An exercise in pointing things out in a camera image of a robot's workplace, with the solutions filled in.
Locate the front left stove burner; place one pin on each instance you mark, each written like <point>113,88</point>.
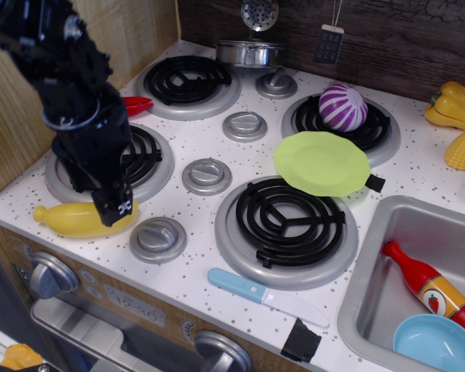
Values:
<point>149,163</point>

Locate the silver metal pot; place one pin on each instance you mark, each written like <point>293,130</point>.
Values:
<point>249,53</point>

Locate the silver stove knob lower middle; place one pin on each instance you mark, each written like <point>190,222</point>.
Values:
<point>206,177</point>

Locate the yellow object bottom left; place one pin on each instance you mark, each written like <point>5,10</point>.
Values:
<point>20,356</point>

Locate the silver metal sink basin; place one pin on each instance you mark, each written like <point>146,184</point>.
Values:
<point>377,300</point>

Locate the green plastic plate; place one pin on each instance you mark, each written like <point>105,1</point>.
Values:
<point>322,164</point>

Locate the back left stove burner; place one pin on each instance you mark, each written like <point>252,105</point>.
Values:
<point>188,88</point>

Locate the red toy sauce bottle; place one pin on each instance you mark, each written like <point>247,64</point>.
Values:
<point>431,288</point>

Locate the yellow toy banana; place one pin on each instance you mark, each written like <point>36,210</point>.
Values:
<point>80,220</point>

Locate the silver stove knob back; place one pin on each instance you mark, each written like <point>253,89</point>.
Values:
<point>276,85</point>

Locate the yellow toy bell pepper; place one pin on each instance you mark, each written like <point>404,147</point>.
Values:
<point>447,106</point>

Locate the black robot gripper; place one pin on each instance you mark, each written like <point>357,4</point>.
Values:
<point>92,132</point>

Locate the silver stove knob upper middle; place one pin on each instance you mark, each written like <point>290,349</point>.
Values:
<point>244,127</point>

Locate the silver oven knob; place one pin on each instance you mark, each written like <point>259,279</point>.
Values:
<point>51,276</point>
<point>221,354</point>

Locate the red toy chili pepper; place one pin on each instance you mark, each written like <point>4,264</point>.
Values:
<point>136,105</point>

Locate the silver oven knob left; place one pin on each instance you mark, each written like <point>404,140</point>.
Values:
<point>51,276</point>

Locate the oven clock display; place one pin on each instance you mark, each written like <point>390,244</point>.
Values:
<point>136,306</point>

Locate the stove burner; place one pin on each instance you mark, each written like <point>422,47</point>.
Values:
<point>188,88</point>
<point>379,137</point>
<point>281,237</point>
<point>149,163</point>

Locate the black tape piece by plate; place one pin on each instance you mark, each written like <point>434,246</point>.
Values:
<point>375,183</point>

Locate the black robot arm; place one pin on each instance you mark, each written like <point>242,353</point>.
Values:
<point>49,44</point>

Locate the light blue plastic bowl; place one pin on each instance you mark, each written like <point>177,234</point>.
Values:
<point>433,340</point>

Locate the silver stove knob front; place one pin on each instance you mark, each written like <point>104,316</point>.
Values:
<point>158,240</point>

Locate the blue handled toy knife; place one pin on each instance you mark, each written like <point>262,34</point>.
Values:
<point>260,294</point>

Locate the silver stove knob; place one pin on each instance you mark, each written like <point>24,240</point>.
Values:
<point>244,127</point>
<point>158,240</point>
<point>206,177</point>
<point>276,85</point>

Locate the silver oven door handle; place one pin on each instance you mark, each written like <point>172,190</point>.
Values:
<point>90,335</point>

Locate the purple striped toy onion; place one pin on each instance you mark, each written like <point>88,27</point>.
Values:
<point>342,108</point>

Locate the silver oven knob right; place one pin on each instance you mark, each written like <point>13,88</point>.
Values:
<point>221,354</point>

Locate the back right stove burner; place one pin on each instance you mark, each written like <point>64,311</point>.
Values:
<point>379,137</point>

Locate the hanging metal strainer ladle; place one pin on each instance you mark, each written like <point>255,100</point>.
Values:
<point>259,15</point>

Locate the black tape piece front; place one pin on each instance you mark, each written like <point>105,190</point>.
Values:
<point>301,344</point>

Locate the front right stove burner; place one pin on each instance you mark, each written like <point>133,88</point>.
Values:
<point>281,237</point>

